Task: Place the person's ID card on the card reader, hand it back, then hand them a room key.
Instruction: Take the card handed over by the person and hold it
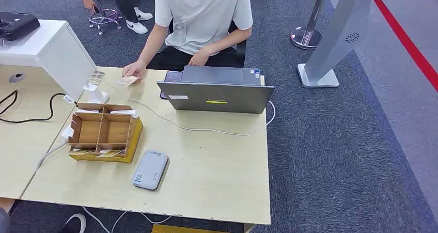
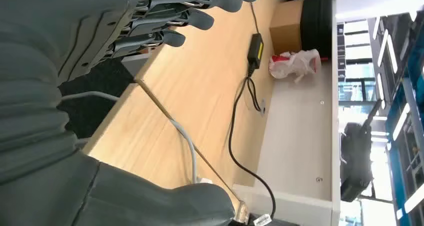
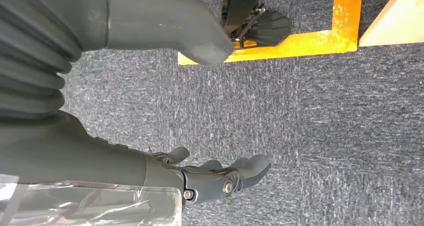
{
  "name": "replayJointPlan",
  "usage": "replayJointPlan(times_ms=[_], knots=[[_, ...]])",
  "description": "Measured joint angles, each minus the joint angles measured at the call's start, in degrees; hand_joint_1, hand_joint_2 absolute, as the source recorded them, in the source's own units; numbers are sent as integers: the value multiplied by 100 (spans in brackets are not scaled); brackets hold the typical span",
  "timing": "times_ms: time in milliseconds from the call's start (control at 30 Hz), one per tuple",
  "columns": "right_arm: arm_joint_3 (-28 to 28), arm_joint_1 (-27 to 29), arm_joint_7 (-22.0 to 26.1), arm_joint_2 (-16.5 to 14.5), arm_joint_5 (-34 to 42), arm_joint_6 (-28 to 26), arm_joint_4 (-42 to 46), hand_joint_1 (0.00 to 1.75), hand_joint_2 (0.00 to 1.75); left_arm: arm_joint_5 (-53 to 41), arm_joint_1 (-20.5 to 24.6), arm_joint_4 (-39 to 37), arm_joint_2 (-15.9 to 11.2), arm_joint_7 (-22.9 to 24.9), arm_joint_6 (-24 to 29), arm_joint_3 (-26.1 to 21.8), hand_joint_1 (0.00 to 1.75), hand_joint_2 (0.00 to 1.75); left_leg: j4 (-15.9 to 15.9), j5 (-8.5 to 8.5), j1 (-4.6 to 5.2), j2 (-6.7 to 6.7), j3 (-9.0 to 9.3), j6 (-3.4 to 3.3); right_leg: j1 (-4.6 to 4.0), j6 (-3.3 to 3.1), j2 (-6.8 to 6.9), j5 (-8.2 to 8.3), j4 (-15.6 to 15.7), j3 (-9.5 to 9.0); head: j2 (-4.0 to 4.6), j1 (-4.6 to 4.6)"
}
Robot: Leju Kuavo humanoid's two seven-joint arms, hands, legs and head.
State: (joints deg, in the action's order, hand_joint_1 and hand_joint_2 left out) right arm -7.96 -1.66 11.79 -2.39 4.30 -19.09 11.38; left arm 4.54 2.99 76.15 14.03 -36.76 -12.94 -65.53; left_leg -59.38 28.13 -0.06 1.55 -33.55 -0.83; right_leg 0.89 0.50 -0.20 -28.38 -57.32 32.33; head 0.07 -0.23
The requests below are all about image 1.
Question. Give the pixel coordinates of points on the person's right hand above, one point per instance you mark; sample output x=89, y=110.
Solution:
x=134, y=69

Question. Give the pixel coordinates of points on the black device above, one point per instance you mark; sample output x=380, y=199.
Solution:
x=17, y=25

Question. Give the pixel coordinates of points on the person's left hand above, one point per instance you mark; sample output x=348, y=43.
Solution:
x=199, y=58

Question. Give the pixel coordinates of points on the chrome base stool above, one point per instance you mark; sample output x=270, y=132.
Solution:
x=104, y=18

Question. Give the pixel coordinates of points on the seated person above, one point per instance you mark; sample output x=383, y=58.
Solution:
x=202, y=16

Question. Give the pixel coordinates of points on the white paper card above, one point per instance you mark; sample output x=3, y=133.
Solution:
x=125, y=113

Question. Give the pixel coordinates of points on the cardboard divider box yellow base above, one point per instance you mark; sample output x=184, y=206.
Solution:
x=106, y=134

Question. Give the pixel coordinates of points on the person's left forearm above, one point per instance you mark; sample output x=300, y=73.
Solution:
x=226, y=42

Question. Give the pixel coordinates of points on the dark smartphone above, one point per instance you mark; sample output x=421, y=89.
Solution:
x=172, y=76

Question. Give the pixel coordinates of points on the white cabinet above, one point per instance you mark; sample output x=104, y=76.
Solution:
x=51, y=53

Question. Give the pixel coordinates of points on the clear acrylic stand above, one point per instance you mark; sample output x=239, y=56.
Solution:
x=95, y=91

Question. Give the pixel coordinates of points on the grey desk grommet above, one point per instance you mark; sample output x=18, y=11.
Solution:
x=16, y=77

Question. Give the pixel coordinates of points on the golden key card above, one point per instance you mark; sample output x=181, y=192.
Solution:
x=81, y=152
x=111, y=153

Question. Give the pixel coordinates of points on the person's right forearm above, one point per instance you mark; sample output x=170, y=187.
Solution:
x=152, y=45

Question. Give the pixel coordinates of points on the grey kiosk stand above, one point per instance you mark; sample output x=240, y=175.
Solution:
x=338, y=36

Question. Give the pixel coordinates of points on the chrome stanchion post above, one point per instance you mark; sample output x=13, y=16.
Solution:
x=308, y=36

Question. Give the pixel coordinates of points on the black shoe white sole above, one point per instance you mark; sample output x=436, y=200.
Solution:
x=76, y=224

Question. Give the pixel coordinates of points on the golden hotel print card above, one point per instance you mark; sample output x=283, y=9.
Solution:
x=127, y=81

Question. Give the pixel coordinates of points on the grey card reader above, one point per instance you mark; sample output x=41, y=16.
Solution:
x=150, y=170

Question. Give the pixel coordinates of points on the grey laptop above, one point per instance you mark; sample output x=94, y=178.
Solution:
x=219, y=94

